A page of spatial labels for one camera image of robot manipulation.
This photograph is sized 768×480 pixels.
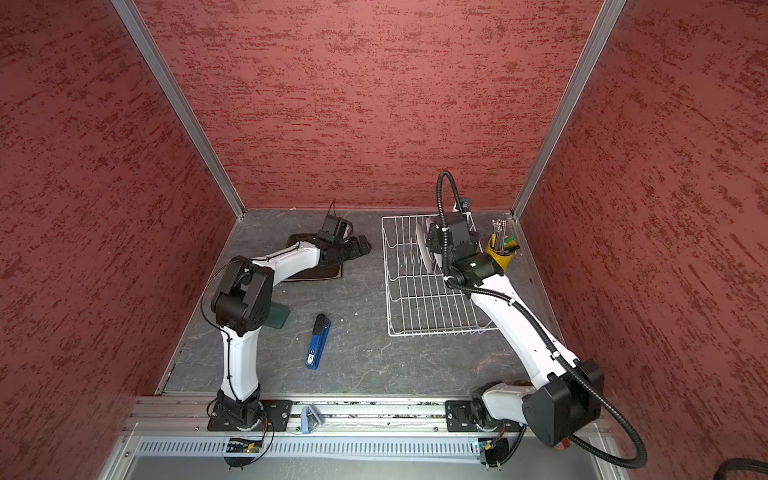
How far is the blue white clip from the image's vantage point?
724 millimetres

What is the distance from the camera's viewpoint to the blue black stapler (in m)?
0.83

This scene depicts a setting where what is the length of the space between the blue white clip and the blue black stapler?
0.11m
